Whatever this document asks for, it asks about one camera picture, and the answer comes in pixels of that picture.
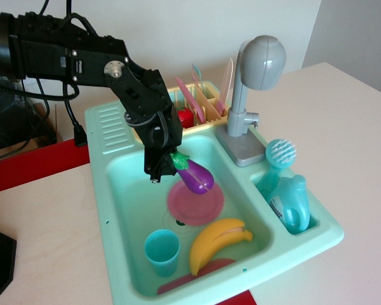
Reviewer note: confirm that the yellow toy banana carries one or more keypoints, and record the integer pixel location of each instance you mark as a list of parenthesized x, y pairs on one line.
[(213, 238)]

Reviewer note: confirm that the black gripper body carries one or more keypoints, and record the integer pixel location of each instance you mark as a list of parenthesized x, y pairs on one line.
[(161, 134)]

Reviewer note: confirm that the grey toy faucet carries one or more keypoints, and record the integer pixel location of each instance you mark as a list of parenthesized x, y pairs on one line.
[(260, 63)]

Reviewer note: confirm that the yellow dish rack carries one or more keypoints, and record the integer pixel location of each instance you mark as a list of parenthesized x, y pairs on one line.
[(208, 105)]

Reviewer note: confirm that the pink plate in rack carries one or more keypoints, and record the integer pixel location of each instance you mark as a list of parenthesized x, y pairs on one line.
[(189, 97)]

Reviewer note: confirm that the pink toy plate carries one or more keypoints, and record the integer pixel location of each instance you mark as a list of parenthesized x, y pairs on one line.
[(195, 209)]

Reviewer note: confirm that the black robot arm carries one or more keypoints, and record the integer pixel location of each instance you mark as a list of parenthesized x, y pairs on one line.
[(45, 47)]

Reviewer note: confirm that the pink toy knife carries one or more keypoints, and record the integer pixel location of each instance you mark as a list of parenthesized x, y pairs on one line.
[(226, 81)]

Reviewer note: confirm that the black bag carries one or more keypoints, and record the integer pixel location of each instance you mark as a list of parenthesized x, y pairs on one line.
[(19, 119)]

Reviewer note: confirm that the purple toy eggplant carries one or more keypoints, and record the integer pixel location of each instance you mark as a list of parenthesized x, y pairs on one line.
[(196, 178)]

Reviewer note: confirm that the teal dish brush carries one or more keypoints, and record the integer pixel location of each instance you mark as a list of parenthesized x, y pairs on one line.
[(280, 154)]

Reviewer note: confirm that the teal toy cup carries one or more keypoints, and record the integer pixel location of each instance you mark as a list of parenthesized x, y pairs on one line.
[(162, 249)]

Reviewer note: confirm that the teal and pink utensil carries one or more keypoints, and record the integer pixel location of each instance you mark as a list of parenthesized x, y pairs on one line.
[(196, 75)]

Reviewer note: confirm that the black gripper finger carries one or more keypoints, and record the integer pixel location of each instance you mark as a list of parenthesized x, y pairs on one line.
[(162, 166)]

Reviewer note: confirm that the teal detergent bottle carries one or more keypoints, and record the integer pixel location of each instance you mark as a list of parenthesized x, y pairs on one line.
[(289, 201)]

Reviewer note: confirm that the red toy tomato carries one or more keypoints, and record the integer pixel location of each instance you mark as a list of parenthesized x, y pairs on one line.
[(186, 117)]

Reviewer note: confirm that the mint green toy sink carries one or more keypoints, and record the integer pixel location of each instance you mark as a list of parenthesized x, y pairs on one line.
[(131, 207)]

